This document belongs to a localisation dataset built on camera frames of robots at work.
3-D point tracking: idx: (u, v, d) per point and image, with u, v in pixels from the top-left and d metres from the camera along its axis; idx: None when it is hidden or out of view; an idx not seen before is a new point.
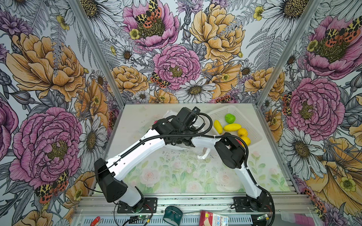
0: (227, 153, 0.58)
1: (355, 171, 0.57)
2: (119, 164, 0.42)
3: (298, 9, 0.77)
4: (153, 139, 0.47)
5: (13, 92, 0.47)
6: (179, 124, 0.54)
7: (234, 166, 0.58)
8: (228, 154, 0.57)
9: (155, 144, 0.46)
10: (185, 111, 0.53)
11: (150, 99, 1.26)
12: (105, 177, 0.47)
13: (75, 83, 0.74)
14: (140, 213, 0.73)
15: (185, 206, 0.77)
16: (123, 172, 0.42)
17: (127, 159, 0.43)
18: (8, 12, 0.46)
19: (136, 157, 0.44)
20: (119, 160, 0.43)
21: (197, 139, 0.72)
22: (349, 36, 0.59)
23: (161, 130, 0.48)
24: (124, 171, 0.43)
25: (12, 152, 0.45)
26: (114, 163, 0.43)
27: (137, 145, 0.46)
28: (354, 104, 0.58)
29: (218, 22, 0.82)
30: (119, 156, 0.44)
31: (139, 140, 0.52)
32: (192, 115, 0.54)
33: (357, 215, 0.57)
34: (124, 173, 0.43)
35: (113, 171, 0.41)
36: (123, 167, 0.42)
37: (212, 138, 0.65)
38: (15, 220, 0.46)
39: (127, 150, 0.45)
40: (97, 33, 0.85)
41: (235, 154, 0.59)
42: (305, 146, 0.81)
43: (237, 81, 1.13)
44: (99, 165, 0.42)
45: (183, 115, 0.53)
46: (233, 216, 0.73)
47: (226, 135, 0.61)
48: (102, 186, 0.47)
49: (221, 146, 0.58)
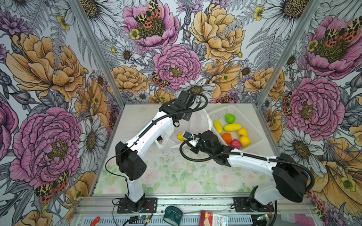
0: (293, 184, 0.43)
1: (355, 171, 0.57)
2: (139, 142, 0.48)
3: (298, 9, 0.77)
4: (164, 117, 0.53)
5: (13, 92, 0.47)
6: (181, 104, 0.61)
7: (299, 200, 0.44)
8: (294, 186, 0.43)
9: (166, 123, 0.53)
10: (185, 93, 0.60)
11: (150, 99, 1.26)
12: (129, 154, 0.53)
13: (75, 83, 0.74)
14: (140, 213, 0.73)
15: (185, 206, 0.77)
16: (143, 149, 0.48)
17: (145, 138, 0.49)
18: (8, 12, 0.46)
19: (154, 134, 0.50)
20: (137, 140, 0.48)
21: (235, 158, 0.57)
22: (349, 36, 0.59)
23: (168, 111, 0.55)
24: (145, 149, 0.49)
25: (12, 152, 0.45)
26: (134, 142, 0.48)
27: (150, 125, 0.52)
28: (354, 104, 0.58)
29: (218, 23, 0.82)
30: (137, 136, 0.50)
31: (152, 120, 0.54)
32: (191, 95, 0.62)
33: (357, 215, 0.57)
34: (144, 151, 0.49)
35: (135, 149, 0.47)
36: (143, 145, 0.48)
37: (262, 161, 0.50)
38: (15, 220, 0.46)
39: (143, 130, 0.51)
40: (97, 33, 0.85)
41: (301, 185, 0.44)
42: (305, 146, 0.81)
43: (237, 81, 1.13)
44: (120, 148, 0.47)
45: (184, 97, 0.60)
46: (233, 216, 0.73)
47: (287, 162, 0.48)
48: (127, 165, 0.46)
49: (284, 175, 0.43)
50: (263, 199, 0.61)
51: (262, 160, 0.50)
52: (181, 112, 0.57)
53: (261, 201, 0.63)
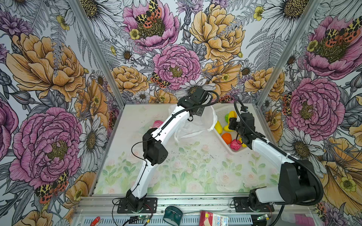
0: (294, 181, 0.43)
1: (355, 171, 0.57)
2: (162, 133, 0.56)
3: (298, 9, 0.77)
4: (183, 111, 0.60)
5: (13, 92, 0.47)
6: (197, 99, 0.67)
7: (291, 202, 0.44)
8: (292, 182, 0.43)
9: (184, 116, 0.60)
10: (201, 89, 0.67)
11: (150, 99, 1.26)
12: (155, 143, 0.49)
13: (75, 83, 0.74)
14: (140, 213, 0.73)
15: (185, 206, 0.77)
16: (166, 140, 0.57)
17: (167, 129, 0.57)
18: (8, 12, 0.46)
19: (174, 127, 0.59)
20: (160, 131, 0.57)
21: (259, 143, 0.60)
22: (349, 36, 0.59)
23: (185, 106, 0.61)
24: (167, 140, 0.58)
25: (13, 152, 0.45)
26: (157, 133, 0.57)
27: (170, 118, 0.59)
28: (354, 104, 0.58)
29: (218, 23, 0.82)
30: (160, 128, 0.58)
31: (171, 114, 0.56)
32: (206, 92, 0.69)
33: (357, 215, 0.57)
34: (166, 142, 0.58)
35: (159, 140, 0.55)
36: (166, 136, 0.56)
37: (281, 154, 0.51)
38: (15, 220, 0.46)
39: (164, 122, 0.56)
40: (97, 33, 0.85)
41: (304, 191, 0.43)
42: (305, 146, 0.81)
43: (237, 81, 1.13)
44: (147, 138, 0.56)
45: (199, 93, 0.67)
46: (233, 216, 0.73)
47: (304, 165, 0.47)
48: (152, 152, 0.59)
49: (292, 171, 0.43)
50: (260, 196, 0.64)
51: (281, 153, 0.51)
52: (197, 107, 0.64)
53: (258, 196, 0.65)
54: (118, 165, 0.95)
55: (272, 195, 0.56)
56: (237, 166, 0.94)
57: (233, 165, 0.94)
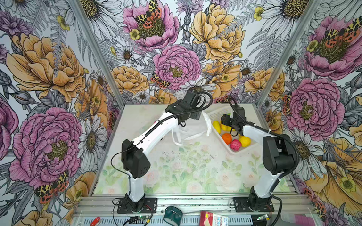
0: (274, 150, 0.51)
1: (355, 171, 0.57)
2: (145, 141, 0.49)
3: (298, 9, 0.77)
4: (169, 118, 0.54)
5: (13, 92, 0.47)
6: (186, 105, 0.62)
7: (274, 171, 0.50)
8: (273, 152, 0.51)
9: (171, 123, 0.54)
10: (190, 94, 0.61)
11: (150, 99, 1.26)
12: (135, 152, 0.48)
13: (75, 83, 0.74)
14: (140, 213, 0.73)
15: (185, 206, 0.77)
16: (148, 148, 0.49)
17: (151, 137, 0.50)
18: (8, 12, 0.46)
19: (158, 135, 0.51)
20: (143, 138, 0.50)
21: (249, 127, 0.68)
22: (349, 36, 0.59)
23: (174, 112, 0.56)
24: (149, 148, 0.50)
25: (12, 152, 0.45)
26: (139, 141, 0.49)
27: (156, 125, 0.53)
28: (354, 104, 0.58)
29: (218, 23, 0.82)
30: (143, 134, 0.51)
31: (157, 121, 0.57)
32: (196, 96, 0.62)
33: (357, 215, 0.57)
34: (149, 150, 0.50)
35: (141, 147, 0.48)
36: (149, 144, 0.49)
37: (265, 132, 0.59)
38: (15, 220, 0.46)
39: (148, 129, 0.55)
40: (97, 33, 0.85)
41: (283, 160, 0.50)
42: (305, 146, 0.81)
43: (237, 82, 1.13)
44: (127, 146, 0.48)
45: (189, 98, 0.61)
46: (233, 216, 0.73)
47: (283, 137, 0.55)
48: (132, 163, 0.51)
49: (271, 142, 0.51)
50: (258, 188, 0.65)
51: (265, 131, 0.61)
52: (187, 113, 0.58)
53: (257, 192, 0.66)
54: (118, 165, 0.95)
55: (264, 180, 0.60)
56: (237, 166, 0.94)
57: (233, 165, 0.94)
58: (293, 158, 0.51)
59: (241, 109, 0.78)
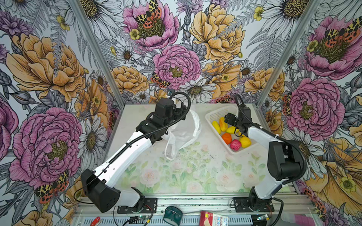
0: (279, 157, 0.49)
1: (355, 171, 0.57)
2: (109, 170, 0.42)
3: (298, 9, 0.77)
4: (140, 139, 0.48)
5: (13, 92, 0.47)
6: (159, 120, 0.54)
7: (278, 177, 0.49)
8: (279, 158, 0.48)
9: (143, 145, 0.47)
10: (160, 107, 0.52)
11: (150, 99, 1.26)
12: (96, 185, 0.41)
13: (75, 83, 0.74)
14: (140, 213, 0.73)
15: (185, 206, 0.77)
16: (114, 177, 0.42)
17: (117, 164, 0.43)
18: (8, 12, 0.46)
19: (125, 162, 0.44)
20: (108, 166, 0.42)
21: (254, 129, 0.66)
22: (349, 36, 0.59)
23: (145, 131, 0.50)
24: (115, 177, 0.42)
25: (13, 152, 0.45)
26: (102, 170, 0.42)
27: (124, 149, 0.46)
28: (354, 104, 0.58)
29: (218, 23, 0.82)
30: (108, 162, 0.44)
31: (126, 143, 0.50)
32: (168, 106, 0.52)
33: (357, 215, 0.57)
34: (114, 180, 0.42)
35: (103, 178, 0.40)
36: (113, 173, 0.42)
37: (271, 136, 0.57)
38: (15, 220, 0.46)
39: (114, 154, 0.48)
40: (97, 33, 0.85)
41: (289, 167, 0.48)
42: (305, 146, 0.81)
43: (237, 82, 1.13)
44: (86, 177, 0.40)
45: (160, 110, 0.52)
46: (233, 216, 0.73)
47: (290, 143, 0.52)
48: (93, 197, 0.43)
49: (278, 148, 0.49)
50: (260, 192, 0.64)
51: (271, 134, 0.58)
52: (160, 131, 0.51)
53: (258, 192, 0.65)
54: None
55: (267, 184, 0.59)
56: (237, 166, 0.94)
57: (233, 165, 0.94)
58: (300, 166, 0.48)
59: (247, 110, 0.75)
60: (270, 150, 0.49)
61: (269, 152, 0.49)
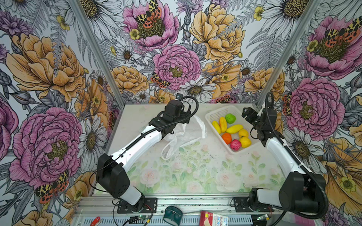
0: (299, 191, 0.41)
1: (355, 171, 0.57)
2: (126, 156, 0.45)
3: (298, 9, 0.77)
4: (153, 131, 0.53)
5: (13, 92, 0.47)
6: (168, 117, 0.60)
7: (289, 209, 0.43)
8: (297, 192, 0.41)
9: (154, 137, 0.52)
10: (171, 105, 0.58)
11: (150, 99, 1.26)
12: (113, 167, 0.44)
13: (75, 83, 0.74)
14: (140, 213, 0.73)
15: (185, 206, 0.77)
16: (129, 162, 0.46)
17: (132, 150, 0.47)
18: (8, 12, 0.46)
19: (139, 150, 0.48)
20: (124, 152, 0.46)
21: (275, 144, 0.56)
22: (349, 36, 0.59)
23: (156, 125, 0.55)
24: (129, 163, 0.46)
25: (13, 152, 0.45)
26: (119, 155, 0.45)
27: (138, 139, 0.50)
28: (354, 104, 0.58)
29: (218, 23, 0.82)
30: (124, 149, 0.47)
31: (140, 134, 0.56)
32: (178, 106, 0.60)
33: (357, 215, 0.57)
34: (129, 165, 0.46)
35: (120, 162, 0.44)
36: (129, 158, 0.45)
37: (293, 162, 0.47)
38: (15, 220, 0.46)
39: (130, 142, 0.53)
40: (97, 33, 0.85)
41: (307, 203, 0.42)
42: (305, 146, 0.81)
43: (237, 81, 1.13)
44: (104, 160, 0.44)
45: (170, 108, 0.59)
46: (233, 216, 0.73)
47: (314, 180, 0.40)
48: (109, 180, 0.46)
49: (299, 181, 0.41)
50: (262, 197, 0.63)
51: (294, 161, 0.48)
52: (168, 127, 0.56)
53: (259, 197, 0.65)
54: None
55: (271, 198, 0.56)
56: (237, 166, 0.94)
57: (233, 165, 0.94)
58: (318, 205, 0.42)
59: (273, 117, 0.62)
60: (288, 180, 0.44)
61: (286, 181, 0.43)
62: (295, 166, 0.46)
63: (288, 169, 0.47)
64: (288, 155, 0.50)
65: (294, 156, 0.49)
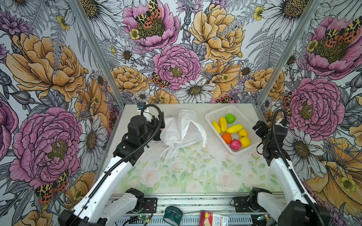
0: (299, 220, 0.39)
1: (355, 171, 0.57)
2: (90, 205, 0.40)
3: (298, 9, 0.77)
4: (119, 165, 0.47)
5: (13, 92, 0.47)
6: (135, 140, 0.53)
7: None
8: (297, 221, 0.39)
9: (123, 170, 0.46)
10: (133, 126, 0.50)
11: (150, 99, 1.26)
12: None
13: (75, 83, 0.74)
14: (140, 213, 0.73)
15: (185, 206, 0.77)
16: (97, 211, 0.40)
17: (98, 196, 0.41)
18: (8, 12, 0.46)
19: (107, 192, 0.43)
20: (88, 201, 0.40)
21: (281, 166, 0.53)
22: (349, 36, 0.59)
23: (124, 154, 0.49)
24: (99, 210, 0.41)
25: (13, 152, 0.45)
26: (82, 207, 0.39)
27: (103, 179, 0.44)
28: (354, 104, 0.58)
29: (218, 23, 0.82)
30: (87, 197, 0.41)
31: (104, 171, 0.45)
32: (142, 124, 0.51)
33: (357, 215, 0.57)
34: (99, 212, 0.41)
35: (86, 216, 0.38)
36: (95, 208, 0.40)
37: (297, 189, 0.45)
38: (15, 220, 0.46)
39: (94, 187, 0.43)
40: (97, 33, 0.85)
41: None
42: (305, 146, 0.81)
43: (237, 81, 1.13)
44: (65, 219, 0.38)
45: (133, 131, 0.51)
46: (233, 216, 0.73)
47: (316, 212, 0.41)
48: None
49: (300, 210, 0.39)
50: (262, 202, 0.62)
51: (298, 188, 0.45)
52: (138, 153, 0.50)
53: (259, 202, 0.65)
54: None
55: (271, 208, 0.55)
56: (237, 166, 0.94)
57: (233, 165, 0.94)
58: None
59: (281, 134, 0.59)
60: (289, 207, 0.42)
61: (287, 208, 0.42)
62: (297, 194, 0.43)
63: (289, 194, 0.46)
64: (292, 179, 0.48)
65: (298, 181, 0.47)
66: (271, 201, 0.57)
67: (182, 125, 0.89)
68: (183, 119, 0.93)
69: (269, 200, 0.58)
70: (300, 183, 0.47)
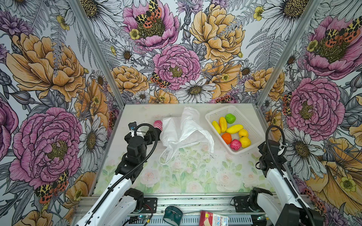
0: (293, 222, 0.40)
1: (355, 171, 0.57)
2: (93, 220, 0.42)
3: (298, 9, 0.77)
4: (121, 181, 0.51)
5: (13, 92, 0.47)
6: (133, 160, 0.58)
7: None
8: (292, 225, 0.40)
9: (124, 186, 0.51)
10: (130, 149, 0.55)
11: (150, 99, 1.26)
12: None
13: (75, 83, 0.74)
14: (140, 213, 0.73)
15: (185, 206, 0.77)
16: None
17: (100, 211, 0.44)
18: (8, 12, 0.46)
19: (109, 207, 0.46)
20: (91, 216, 0.43)
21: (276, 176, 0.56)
22: (349, 36, 0.59)
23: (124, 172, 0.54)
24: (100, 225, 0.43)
25: (13, 152, 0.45)
26: (86, 221, 0.42)
27: (106, 194, 0.48)
28: (354, 104, 0.58)
29: (218, 23, 0.82)
30: (91, 212, 0.44)
31: (107, 188, 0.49)
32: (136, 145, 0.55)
33: (357, 215, 0.57)
34: None
35: None
36: (98, 222, 0.42)
37: (291, 195, 0.47)
38: (15, 220, 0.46)
39: (96, 203, 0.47)
40: (97, 33, 0.85)
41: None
42: (305, 146, 0.81)
43: (237, 81, 1.13)
44: None
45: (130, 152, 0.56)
46: (233, 216, 0.73)
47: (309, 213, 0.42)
48: None
49: (293, 213, 0.41)
50: (261, 202, 0.63)
51: (292, 194, 0.47)
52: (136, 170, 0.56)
53: (259, 202, 0.64)
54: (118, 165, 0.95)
55: (270, 209, 0.55)
56: (237, 166, 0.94)
57: (233, 165, 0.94)
58: None
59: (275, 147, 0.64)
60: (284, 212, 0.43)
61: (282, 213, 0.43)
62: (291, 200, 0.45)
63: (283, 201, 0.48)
64: (286, 187, 0.50)
65: (292, 189, 0.49)
66: (269, 203, 0.58)
67: (185, 129, 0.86)
68: (188, 123, 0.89)
69: (267, 202, 0.59)
70: (294, 190, 0.49)
